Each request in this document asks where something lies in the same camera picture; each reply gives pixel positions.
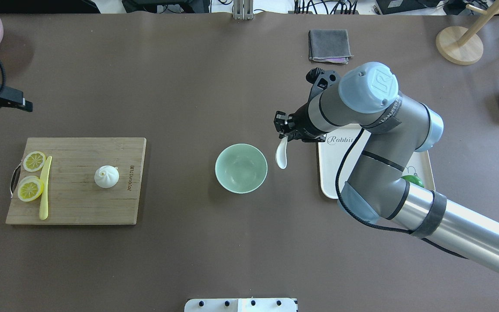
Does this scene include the lemon slice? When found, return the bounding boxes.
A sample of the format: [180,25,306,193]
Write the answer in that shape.
[22,151,47,172]
[17,175,45,202]

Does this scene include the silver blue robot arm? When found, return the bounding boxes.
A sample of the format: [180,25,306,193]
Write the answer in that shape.
[273,62,499,273]

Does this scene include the yellow plastic knife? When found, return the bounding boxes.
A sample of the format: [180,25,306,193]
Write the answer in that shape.
[39,156,53,221]

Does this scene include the light green bowl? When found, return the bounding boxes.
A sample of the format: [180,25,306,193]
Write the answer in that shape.
[214,143,269,194]

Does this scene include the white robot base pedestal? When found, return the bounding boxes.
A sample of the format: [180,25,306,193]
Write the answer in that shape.
[184,298,298,312]

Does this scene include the wooden cup tree stand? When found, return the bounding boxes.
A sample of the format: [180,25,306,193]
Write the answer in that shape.
[435,0,499,65]

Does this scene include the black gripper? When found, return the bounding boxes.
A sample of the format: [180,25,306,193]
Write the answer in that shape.
[275,68,340,143]

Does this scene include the cream rabbit tray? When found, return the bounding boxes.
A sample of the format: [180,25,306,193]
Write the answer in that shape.
[317,124,436,199]

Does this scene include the bamboo cutting board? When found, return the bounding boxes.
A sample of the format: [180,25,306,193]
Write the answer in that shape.
[6,137,146,225]

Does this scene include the grey folded cloth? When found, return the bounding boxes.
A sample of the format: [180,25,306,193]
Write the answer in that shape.
[308,29,353,65]

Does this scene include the white ceramic spoon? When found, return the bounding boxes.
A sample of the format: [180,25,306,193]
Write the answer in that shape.
[275,136,288,169]

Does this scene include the aluminium frame post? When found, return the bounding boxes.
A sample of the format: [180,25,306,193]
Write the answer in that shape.
[232,0,254,20]

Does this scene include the white steamed bun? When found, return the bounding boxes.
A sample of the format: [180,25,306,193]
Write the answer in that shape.
[94,165,120,189]

